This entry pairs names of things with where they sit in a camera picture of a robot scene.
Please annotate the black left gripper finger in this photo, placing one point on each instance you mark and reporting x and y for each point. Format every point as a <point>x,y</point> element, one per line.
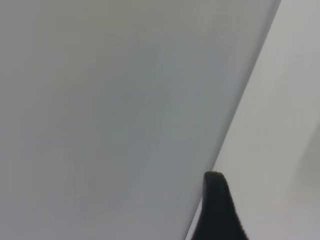
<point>216,212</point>

